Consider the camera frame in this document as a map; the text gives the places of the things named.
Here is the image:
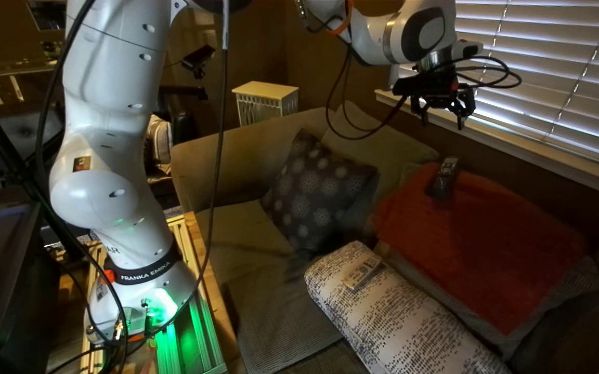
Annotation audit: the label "black remote controller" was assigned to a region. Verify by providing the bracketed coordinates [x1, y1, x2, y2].
[428, 156, 462, 204]

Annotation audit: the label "orange blanket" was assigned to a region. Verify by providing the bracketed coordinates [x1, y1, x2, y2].
[370, 165, 589, 339]

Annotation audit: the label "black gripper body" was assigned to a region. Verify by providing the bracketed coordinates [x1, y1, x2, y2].
[390, 64, 480, 108]

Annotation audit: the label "dark grey floral pillow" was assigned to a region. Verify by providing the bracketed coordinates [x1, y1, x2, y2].
[259, 129, 382, 256]

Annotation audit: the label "long black robot cable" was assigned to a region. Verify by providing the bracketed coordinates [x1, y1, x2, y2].
[31, 0, 235, 374]

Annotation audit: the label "white window blinds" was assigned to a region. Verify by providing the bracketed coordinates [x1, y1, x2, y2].
[450, 0, 599, 175]

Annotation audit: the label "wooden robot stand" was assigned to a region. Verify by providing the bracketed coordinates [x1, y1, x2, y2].
[77, 209, 240, 374]

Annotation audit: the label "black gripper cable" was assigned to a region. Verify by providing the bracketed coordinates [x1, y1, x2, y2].
[321, 28, 523, 143]

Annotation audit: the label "white wicker basket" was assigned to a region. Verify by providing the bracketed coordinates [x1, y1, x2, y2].
[231, 78, 302, 129]

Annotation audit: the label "white window sill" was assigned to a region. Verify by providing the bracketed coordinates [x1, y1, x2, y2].
[371, 87, 599, 204]

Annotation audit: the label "light grey remote controller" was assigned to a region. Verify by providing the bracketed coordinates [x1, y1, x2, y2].
[342, 257, 386, 293]

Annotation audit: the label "white wall shelf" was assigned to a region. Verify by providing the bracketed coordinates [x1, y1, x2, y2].
[0, 57, 67, 104]

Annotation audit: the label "beige sofa back cushion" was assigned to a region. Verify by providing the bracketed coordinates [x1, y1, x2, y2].
[312, 100, 441, 204]

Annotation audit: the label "grey-green sofa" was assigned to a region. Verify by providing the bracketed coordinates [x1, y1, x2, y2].
[167, 100, 599, 374]

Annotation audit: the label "white black-dotted pillow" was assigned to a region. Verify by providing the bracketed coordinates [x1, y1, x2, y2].
[303, 239, 513, 374]

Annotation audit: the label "black monitor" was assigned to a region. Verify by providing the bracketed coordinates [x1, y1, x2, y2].
[0, 200, 46, 363]

